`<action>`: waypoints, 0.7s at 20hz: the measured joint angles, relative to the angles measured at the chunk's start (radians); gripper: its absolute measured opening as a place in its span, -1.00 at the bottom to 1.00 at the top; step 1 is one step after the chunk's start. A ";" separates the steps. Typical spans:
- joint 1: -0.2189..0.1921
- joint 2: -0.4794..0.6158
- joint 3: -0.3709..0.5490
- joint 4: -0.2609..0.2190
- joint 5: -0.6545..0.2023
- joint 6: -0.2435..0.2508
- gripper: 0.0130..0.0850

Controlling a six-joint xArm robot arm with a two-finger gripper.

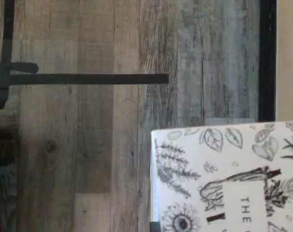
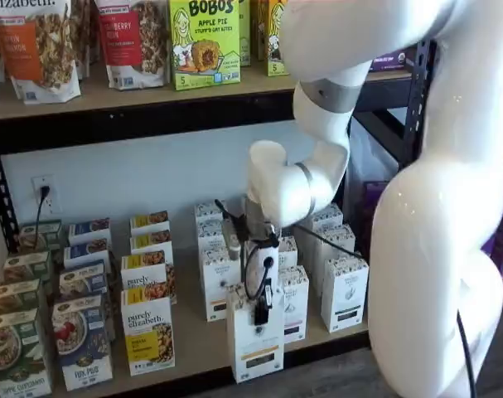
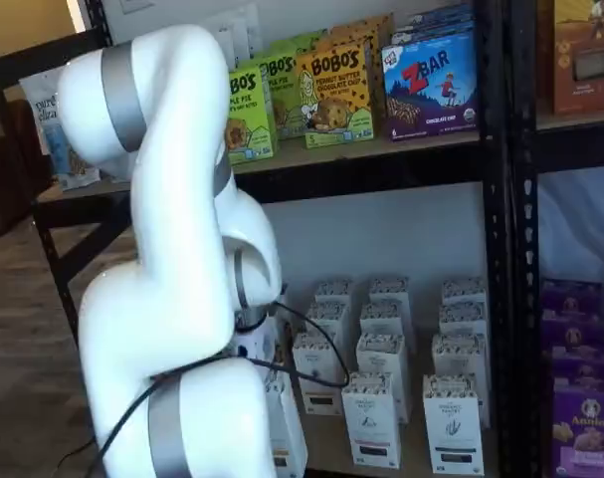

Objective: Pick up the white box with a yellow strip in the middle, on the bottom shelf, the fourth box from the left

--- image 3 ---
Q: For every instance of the purple Annie's box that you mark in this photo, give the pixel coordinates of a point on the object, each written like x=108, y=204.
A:
x=585, y=368
x=580, y=331
x=587, y=438
x=570, y=296

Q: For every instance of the yellow Bobo's peanut butter box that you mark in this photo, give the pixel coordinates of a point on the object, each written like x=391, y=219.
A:
x=366, y=30
x=334, y=94

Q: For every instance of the blue Zbar box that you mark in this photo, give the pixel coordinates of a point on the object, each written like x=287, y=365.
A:
x=431, y=89
x=431, y=22

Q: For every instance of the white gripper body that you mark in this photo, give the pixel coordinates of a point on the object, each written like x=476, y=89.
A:
x=257, y=338

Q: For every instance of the white box grey strip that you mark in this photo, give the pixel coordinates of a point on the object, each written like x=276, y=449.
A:
x=461, y=321
x=453, y=423
x=463, y=291
x=458, y=356

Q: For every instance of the white snack bag left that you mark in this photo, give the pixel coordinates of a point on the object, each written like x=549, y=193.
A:
x=53, y=129

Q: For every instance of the black metal shelf rack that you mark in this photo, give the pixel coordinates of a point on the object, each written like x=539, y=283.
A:
x=381, y=169
x=525, y=249

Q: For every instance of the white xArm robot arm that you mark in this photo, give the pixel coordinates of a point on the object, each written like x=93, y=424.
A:
x=172, y=199

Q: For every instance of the brown sofa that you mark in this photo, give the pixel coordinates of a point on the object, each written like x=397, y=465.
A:
x=8, y=174

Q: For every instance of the white box pink strip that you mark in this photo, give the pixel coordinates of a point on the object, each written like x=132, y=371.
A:
x=381, y=353
x=381, y=318
x=371, y=423
x=388, y=291

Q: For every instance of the orange brown snack box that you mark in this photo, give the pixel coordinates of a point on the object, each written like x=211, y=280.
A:
x=585, y=60

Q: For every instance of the green Bobo's apple pie box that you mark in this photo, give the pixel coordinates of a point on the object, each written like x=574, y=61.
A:
x=252, y=119
x=306, y=42
x=281, y=99

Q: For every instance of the white wall plate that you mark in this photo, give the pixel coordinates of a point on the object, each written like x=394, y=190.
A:
x=242, y=35

